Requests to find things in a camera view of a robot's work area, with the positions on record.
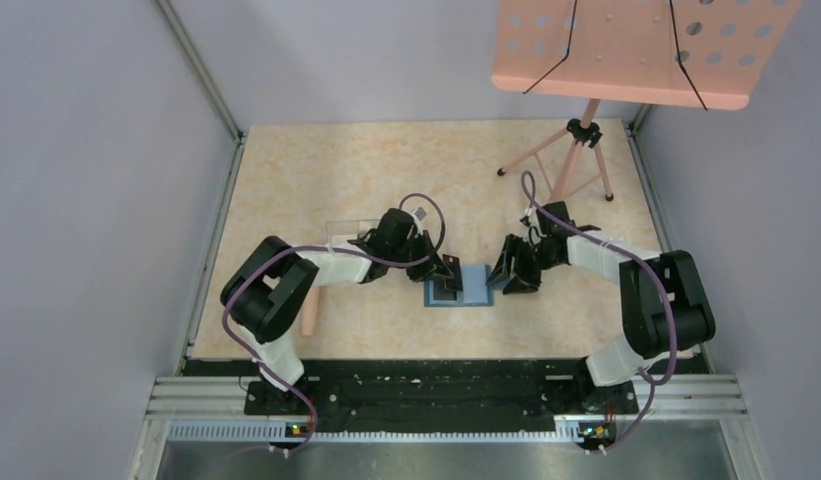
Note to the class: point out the black credit card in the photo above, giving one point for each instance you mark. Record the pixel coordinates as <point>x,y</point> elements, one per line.
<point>454,280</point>
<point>437,292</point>

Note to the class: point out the blue leather card holder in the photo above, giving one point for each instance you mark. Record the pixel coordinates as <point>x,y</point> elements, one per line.
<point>473,291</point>

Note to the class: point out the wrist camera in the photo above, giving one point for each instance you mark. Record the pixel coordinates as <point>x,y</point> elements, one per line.
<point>532,222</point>
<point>418,216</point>

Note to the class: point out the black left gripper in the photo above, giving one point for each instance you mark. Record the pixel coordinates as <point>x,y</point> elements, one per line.
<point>424,242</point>

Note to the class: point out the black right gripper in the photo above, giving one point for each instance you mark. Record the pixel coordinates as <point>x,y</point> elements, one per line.
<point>525,280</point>

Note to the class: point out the pink music stand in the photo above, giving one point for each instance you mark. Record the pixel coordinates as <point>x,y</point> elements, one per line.
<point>707,54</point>

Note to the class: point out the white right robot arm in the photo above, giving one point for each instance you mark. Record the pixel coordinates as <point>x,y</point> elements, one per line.
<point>664,307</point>

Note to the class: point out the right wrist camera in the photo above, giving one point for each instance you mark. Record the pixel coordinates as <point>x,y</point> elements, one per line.
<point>532,222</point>

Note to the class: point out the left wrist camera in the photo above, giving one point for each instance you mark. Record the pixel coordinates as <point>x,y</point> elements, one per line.
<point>418,216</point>

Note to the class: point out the clear acrylic card box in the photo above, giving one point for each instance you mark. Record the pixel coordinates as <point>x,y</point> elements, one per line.
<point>340,231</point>

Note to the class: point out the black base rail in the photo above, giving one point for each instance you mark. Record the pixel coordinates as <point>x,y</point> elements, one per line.
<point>442,396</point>

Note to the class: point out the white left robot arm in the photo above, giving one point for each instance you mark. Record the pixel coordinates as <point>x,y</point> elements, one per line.
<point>268,292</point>

